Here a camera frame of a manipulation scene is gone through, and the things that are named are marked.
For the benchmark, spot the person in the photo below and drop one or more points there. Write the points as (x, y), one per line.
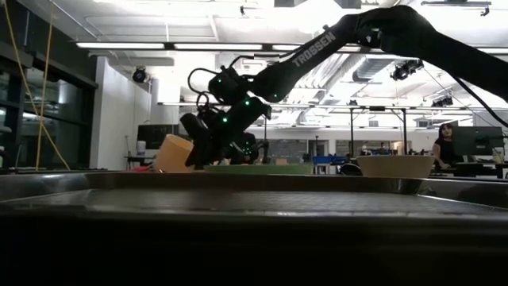
(444, 151)

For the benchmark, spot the black background stand frame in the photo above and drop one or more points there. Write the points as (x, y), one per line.
(404, 131)

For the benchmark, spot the grey bowl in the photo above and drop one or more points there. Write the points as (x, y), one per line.
(397, 167)

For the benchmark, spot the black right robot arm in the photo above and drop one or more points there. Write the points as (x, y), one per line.
(309, 55)

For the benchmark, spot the green plate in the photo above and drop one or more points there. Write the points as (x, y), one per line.
(278, 169)

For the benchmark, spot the dark computer monitor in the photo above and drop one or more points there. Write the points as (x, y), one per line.
(156, 137)
(476, 141)

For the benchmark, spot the black ceiling-mounted camera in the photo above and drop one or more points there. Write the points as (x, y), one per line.
(139, 75)
(405, 69)

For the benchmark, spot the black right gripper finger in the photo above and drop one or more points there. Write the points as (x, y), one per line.
(200, 155)
(228, 159)

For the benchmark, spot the long ceiling light strip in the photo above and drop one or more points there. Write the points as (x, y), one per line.
(119, 45)

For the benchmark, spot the blue storage bin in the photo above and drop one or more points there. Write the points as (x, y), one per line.
(327, 160)

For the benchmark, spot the white plastic container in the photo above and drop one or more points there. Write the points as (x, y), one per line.
(141, 149)

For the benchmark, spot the orange mug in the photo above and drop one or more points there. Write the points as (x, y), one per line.
(170, 155)

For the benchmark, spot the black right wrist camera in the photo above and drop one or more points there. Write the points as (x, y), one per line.
(192, 125)

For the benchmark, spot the dark brown plastic tray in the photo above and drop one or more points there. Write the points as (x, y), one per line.
(254, 198)

